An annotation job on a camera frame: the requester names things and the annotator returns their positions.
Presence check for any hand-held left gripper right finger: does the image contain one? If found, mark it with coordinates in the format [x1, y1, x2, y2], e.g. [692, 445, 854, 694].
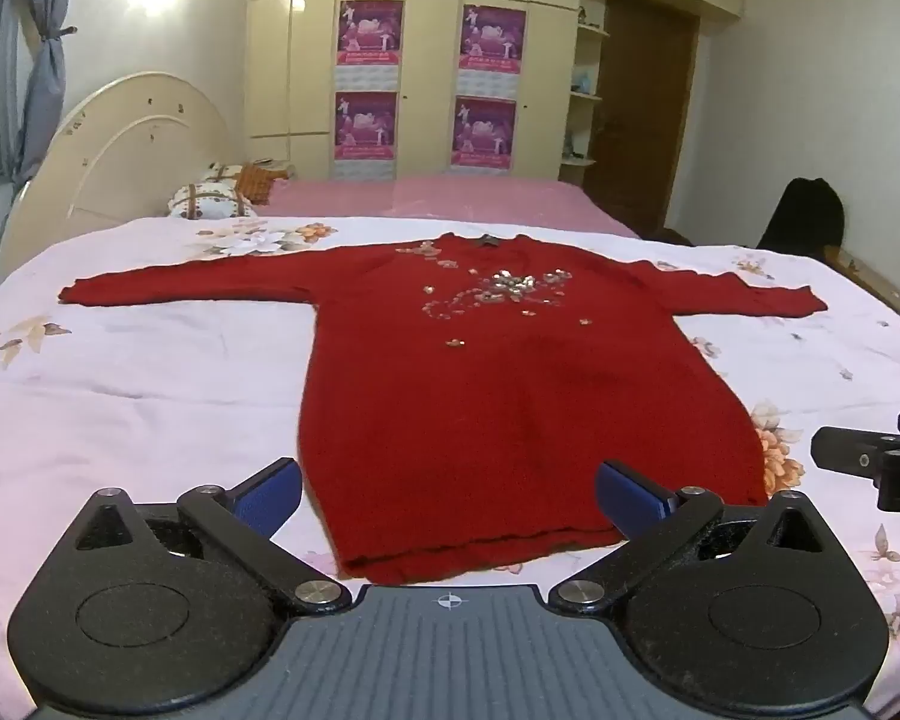
[549, 460, 826, 614]

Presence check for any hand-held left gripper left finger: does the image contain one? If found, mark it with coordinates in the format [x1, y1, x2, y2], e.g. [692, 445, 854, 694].
[73, 457, 351, 614]

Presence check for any red embellished sweater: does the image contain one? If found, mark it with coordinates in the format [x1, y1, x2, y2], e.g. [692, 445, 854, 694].
[58, 234, 828, 586]

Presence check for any floral white bed sheet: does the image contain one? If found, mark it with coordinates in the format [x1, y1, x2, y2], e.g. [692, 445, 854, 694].
[0, 216, 900, 720]

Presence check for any black bag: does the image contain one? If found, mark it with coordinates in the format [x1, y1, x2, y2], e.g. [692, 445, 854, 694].
[754, 178, 847, 260]

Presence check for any floral white pillow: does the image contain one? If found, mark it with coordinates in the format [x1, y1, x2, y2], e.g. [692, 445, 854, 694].
[167, 181, 256, 220]

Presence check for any orange patterned pillow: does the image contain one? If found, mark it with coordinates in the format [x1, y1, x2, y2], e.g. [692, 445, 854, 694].
[201, 160, 295, 202]

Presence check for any pink bed sheet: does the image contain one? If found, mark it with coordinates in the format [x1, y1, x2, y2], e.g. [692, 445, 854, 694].
[259, 174, 642, 241]

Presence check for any cream curved headboard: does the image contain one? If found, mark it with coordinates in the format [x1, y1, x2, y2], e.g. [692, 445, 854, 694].
[0, 71, 233, 293]

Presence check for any brown wooden door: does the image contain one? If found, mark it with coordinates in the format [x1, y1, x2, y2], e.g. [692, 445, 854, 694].
[583, 0, 701, 237]

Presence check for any grey curtain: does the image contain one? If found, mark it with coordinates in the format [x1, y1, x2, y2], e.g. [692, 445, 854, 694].
[0, 0, 77, 192]

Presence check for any purple wall poster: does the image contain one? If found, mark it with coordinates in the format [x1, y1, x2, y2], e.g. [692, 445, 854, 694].
[450, 95, 518, 175]
[336, 0, 405, 93]
[333, 91, 399, 181]
[457, 4, 527, 98]

